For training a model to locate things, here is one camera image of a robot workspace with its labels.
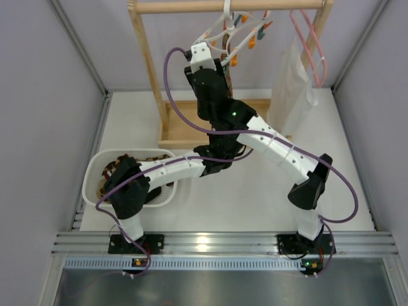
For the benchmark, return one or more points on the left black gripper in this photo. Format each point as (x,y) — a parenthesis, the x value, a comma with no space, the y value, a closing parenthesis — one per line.
(222,146)

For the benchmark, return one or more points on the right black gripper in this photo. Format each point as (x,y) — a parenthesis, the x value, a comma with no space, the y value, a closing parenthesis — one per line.
(214,103)

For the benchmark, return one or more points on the white clip sock hanger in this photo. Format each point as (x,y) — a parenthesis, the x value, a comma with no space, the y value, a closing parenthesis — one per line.
(244,30)

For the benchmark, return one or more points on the black yellow checkered sock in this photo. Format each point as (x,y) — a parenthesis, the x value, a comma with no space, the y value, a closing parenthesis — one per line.
(110,167)

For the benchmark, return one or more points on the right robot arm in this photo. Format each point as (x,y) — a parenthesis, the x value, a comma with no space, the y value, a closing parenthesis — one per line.
(235,125)

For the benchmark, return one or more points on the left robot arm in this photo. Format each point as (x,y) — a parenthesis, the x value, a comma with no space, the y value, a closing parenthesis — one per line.
(133,183)

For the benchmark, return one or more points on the dark socks in basket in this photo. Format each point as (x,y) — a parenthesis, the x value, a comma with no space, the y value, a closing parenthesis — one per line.
(156,194)

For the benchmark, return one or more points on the pink clothes hanger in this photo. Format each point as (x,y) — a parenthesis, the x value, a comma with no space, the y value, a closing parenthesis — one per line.
(320,69)

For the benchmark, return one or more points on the wooden clothes rack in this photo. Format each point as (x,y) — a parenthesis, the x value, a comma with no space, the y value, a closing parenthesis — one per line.
(173,134)

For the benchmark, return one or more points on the clear plastic bag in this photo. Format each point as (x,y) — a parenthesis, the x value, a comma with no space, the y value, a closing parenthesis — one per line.
(292,96)

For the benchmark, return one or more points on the white perforated plastic basket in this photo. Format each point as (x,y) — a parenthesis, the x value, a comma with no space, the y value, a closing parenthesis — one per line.
(94,174)

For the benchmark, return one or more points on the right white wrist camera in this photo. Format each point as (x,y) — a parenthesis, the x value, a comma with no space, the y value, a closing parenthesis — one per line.
(200,57)

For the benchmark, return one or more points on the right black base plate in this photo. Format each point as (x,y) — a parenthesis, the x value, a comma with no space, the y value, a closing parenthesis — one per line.
(295,246)

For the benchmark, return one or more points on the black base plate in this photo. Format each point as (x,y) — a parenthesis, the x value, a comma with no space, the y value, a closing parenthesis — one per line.
(295,246)
(152,243)

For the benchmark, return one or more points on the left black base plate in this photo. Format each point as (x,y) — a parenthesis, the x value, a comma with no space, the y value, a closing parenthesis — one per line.
(152,243)

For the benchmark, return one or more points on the aluminium mounting rail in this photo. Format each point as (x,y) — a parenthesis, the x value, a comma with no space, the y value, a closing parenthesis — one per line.
(216,251)

